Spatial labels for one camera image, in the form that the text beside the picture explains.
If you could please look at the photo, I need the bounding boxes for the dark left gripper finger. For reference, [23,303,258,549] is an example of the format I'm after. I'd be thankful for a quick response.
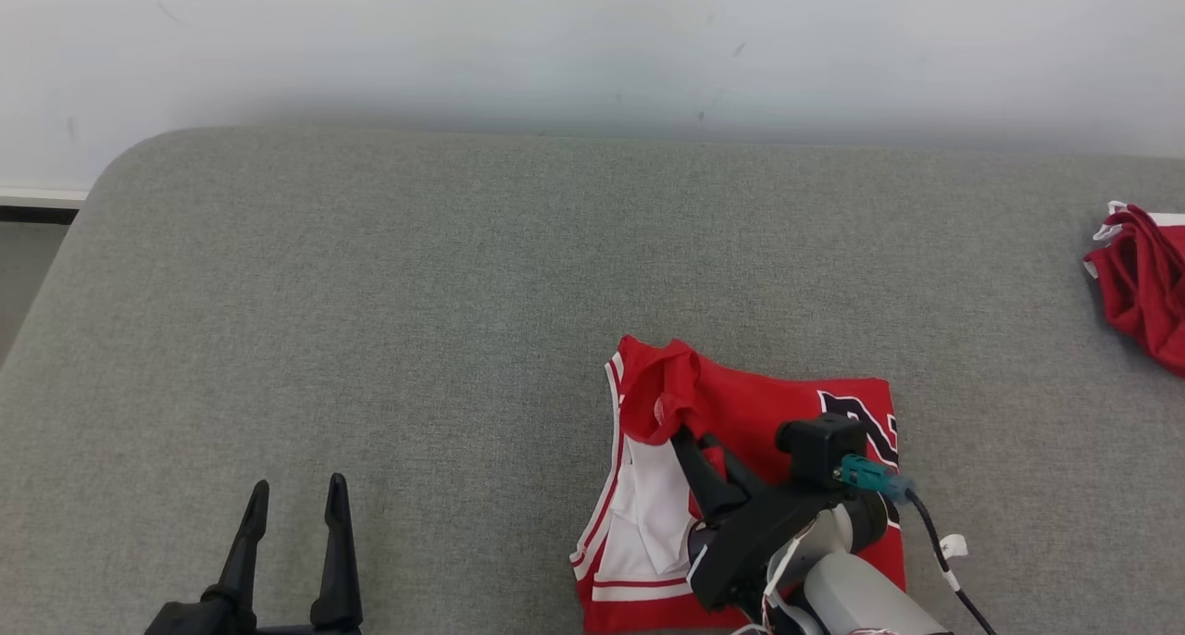
[309,473,364,630]
[202,479,270,613]

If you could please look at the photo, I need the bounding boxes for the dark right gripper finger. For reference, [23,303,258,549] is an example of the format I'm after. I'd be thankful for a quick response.
[670,426,749,522]
[697,434,767,504]

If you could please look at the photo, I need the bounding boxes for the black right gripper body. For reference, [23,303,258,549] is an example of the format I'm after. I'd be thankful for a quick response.
[687,482,862,614]

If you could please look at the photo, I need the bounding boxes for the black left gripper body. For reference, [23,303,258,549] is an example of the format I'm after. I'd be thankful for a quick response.
[143,600,364,635]

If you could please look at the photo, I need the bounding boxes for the red basketball jersey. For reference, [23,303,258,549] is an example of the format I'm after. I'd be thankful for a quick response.
[569,335,908,635]

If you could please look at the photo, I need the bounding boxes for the red basketball shorts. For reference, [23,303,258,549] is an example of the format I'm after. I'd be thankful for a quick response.
[1083,201,1185,379]

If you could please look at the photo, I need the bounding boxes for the white and black baseboard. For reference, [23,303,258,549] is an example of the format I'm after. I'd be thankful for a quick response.
[0,186,91,225]

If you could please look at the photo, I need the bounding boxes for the teal camera cable connector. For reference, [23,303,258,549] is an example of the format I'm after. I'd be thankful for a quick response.
[838,454,913,504]

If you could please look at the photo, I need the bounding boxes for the black camera cable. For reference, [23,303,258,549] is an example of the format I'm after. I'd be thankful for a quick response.
[903,489,999,635]

